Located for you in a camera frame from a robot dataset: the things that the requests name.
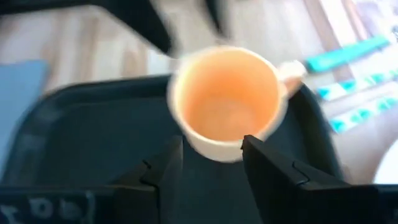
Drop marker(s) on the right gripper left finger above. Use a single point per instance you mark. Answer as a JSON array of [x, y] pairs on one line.
[[164, 174]]

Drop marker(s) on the white round plate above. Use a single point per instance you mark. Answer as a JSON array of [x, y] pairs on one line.
[[388, 168]]

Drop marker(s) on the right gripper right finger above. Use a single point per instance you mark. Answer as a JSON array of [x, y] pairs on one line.
[[270, 177]]

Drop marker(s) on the grey cloth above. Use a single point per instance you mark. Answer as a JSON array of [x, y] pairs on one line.
[[18, 93]]

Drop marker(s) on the black plastic serving tray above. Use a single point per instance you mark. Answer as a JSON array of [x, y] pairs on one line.
[[93, 130]]

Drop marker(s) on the orange mug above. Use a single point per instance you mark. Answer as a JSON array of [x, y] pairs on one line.
[[230, 99]]

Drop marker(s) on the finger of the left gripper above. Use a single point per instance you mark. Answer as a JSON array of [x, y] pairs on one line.
[[217, 15], [140, 21]]

